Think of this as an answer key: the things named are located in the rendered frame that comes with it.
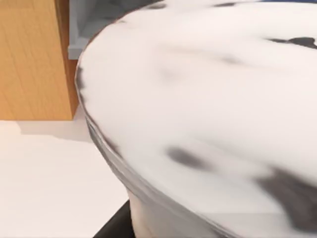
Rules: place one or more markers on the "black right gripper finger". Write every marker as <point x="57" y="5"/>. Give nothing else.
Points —
<point x="116" y="224"/>

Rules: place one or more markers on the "wooden cupboard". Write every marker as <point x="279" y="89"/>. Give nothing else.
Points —
<point x="32" y="59"/>

